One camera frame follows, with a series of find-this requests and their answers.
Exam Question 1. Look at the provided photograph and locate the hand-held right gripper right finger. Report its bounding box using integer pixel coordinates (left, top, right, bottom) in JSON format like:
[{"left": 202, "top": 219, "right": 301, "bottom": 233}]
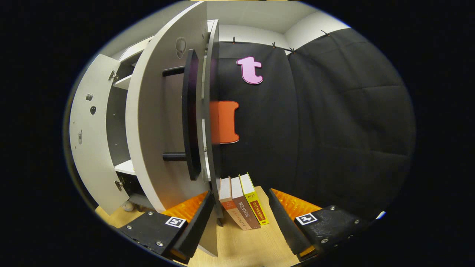
[{"left": 268, "top": 189, "right": 371, "bottom": 264}]

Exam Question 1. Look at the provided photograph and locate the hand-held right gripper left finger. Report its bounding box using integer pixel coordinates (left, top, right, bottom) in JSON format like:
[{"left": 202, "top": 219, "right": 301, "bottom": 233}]
[{"left": 117, "top": 191, "right": 214, "bottom": 264}]

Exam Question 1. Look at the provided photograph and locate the white shoe cabinet door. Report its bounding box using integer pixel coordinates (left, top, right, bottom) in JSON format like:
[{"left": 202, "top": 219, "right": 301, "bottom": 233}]
[
  {"left": 125, "top": 1, "right": 219, "bottom": 257},
  {"left": 69, "top": 55, "right": 130, "bottom": 215}
]

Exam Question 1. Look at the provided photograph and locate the white and grey shoe cabinet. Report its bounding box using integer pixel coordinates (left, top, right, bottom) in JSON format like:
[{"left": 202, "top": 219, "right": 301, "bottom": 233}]
[{"left": 69, "top": 1, "right": 225, "bottom": 257}]

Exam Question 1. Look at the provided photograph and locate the white cabinet shelf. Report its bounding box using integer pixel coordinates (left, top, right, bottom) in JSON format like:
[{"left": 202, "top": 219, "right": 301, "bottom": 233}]
[
  {"left": 114, "top": 159, "right": 137, "bottom": 175},
  {"left": 113, "top": 74, "right": 133, "bottom": 90}
]

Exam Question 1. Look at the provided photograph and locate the white cabinet drawer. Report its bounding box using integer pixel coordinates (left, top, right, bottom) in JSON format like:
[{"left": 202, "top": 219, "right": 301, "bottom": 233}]
[{"left": 118, "top": 35, "right": 154, "bottom": 64}]

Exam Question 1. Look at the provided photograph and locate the yellow book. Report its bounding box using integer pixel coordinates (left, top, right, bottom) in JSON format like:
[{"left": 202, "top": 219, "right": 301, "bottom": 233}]
[{"left": 239, "top": 172, "right": 269, "bottom": 225}]

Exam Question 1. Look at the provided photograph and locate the brown book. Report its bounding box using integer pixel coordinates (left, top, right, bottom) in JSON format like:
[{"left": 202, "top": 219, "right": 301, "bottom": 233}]
[{"left": 231, "top": 176, "right": 261, "bottom": 230}]

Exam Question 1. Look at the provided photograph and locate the black door handle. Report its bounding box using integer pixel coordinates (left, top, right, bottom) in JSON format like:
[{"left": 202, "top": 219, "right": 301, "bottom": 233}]
[{"left": 162, "top": 49, "right": 201, "bottom": 181}]

